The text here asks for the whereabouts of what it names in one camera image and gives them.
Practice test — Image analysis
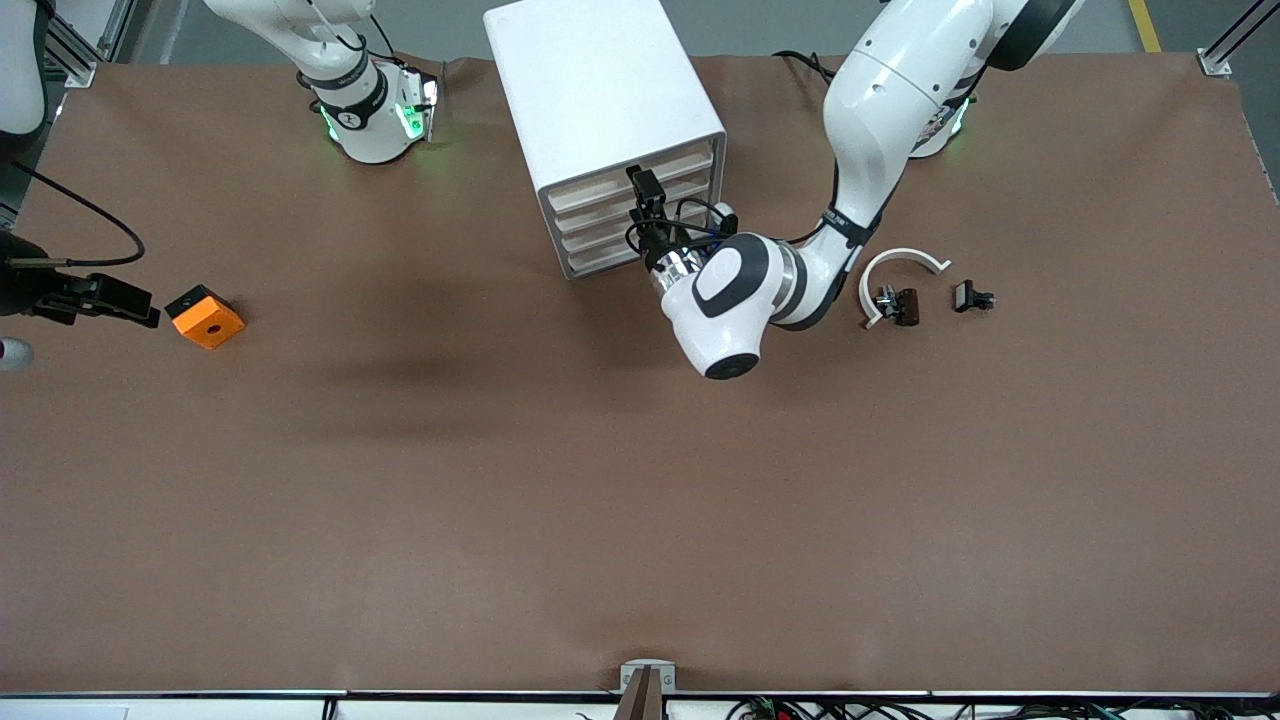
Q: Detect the orange and black box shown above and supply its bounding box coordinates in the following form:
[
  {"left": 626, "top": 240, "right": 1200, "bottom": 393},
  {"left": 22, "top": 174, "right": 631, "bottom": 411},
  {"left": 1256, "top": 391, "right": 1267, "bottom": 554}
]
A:
[{"left": 164, "top": 284, "right": 246, "bottom": 351}]

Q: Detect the white curved plastic piece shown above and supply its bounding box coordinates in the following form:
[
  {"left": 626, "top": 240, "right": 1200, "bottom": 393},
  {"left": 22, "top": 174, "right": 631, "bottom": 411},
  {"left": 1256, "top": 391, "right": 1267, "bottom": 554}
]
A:
[{"left": 858, "top": 247, "right": 952, "bottom": 330}]

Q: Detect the small brown electrical component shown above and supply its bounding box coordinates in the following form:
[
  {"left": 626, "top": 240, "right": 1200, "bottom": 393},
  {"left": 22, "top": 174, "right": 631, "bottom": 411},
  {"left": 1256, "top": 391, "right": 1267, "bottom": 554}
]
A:
[{"left": 875, "top": 286, "right": 921, "bottom": 328}]

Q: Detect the brown table mat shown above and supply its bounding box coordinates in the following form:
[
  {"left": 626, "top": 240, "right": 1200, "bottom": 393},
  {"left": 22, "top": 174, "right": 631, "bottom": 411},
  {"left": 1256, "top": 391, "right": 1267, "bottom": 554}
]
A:
[{"left": 0, "top": 52, "right": 1280, "bottom": 697}]

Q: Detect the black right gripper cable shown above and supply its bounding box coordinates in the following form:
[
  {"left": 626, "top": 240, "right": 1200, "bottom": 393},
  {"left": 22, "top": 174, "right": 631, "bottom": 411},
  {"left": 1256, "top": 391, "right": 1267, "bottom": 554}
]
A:
[{"left": 8, "top": 163, "right": 147, "bottom": 269}]

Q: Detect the black left arm base cable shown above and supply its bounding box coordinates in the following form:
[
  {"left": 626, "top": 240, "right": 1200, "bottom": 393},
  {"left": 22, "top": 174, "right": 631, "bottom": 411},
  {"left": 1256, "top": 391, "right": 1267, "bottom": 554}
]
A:
[{"left": 774, "top": 49, "right": 839, "bottom": 86}]

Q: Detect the black arm base cable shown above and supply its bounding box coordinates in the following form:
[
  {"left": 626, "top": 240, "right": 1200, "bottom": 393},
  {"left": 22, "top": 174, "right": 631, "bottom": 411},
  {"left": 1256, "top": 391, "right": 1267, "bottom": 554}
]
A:
[
  {"left": 368, "top": 12, "right": 448, "bottom": 79},
  {"left": 774, "top": 49, "right": 839, "bottom": 86}
]

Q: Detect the aluminium frame profile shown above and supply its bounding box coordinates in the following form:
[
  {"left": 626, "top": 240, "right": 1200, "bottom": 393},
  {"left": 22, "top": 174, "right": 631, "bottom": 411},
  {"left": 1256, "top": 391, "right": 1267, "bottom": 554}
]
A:
[
  {"left": 38, "top": 0, "right": 133, "bottom": 91},
  {"left": 1198, "top": 0, "right": 1280, "bottom": 80}
]

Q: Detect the black right arm base cable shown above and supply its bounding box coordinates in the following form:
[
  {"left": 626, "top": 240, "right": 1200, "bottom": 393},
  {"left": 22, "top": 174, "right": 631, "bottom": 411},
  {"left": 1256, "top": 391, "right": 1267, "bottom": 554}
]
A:
[{"left": 368, "top": 12, "right": 448, "bottom": 79}]

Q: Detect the white table edge rail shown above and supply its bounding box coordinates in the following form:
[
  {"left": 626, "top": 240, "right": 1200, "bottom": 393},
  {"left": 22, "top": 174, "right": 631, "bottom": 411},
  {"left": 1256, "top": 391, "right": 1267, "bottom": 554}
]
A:
[{"left": 0, "top": 688, "right": 1280, "bottom": 720}]

